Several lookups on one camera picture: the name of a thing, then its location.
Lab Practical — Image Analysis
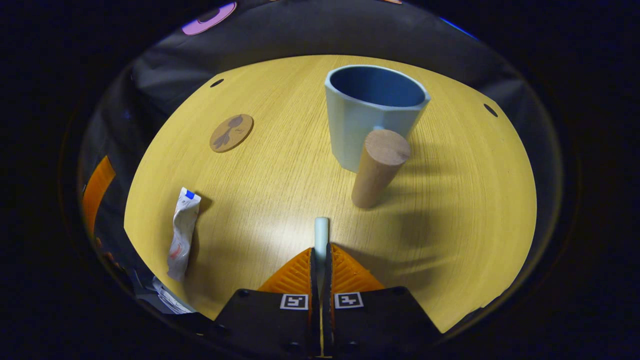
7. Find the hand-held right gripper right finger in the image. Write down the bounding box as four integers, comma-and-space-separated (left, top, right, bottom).
322, 243, 443, 358

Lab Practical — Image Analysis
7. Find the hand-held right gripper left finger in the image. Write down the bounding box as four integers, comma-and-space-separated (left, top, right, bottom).
214, 247, 321, 358

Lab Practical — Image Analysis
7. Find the white toothpaste tube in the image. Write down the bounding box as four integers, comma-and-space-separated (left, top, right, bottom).
166, 187, 202, 283

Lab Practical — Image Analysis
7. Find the white toothbrush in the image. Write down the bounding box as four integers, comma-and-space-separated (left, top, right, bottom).
314, 216, 331, 296

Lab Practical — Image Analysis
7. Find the round wooden coaster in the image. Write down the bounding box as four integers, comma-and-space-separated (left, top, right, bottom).
209, 113, 255, 154

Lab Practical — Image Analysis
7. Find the blue cup with wooden handle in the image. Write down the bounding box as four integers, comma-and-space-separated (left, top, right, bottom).
324, 64, 432, 210

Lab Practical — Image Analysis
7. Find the wooden desktop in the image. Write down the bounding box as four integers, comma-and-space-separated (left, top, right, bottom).
123, 54, 538, 334

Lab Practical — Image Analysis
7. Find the black backdrop cloth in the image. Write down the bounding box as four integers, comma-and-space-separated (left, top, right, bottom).
80, 0, 563, 301

